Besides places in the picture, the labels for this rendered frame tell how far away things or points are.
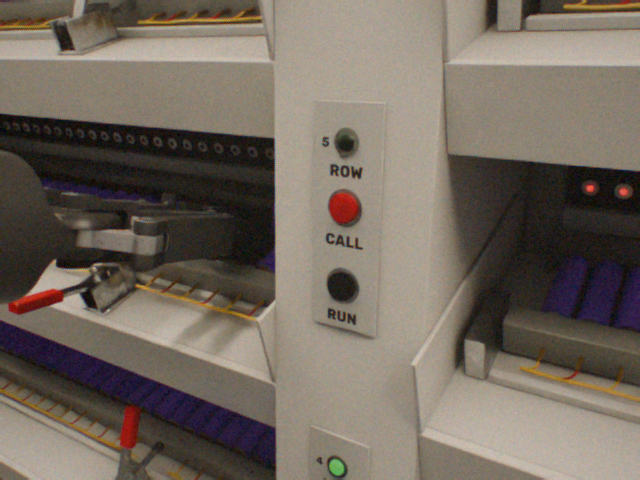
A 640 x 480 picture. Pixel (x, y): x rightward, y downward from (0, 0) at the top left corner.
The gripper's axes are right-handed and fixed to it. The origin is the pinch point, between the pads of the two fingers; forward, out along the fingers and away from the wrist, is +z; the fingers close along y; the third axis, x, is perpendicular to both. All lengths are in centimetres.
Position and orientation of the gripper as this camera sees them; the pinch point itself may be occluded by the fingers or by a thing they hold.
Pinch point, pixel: (225, 225)
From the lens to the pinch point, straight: 44.4
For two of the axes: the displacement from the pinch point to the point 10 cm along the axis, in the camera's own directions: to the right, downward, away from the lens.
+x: -1.2, 9.9, 1.1
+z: 5.1, -0.3, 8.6
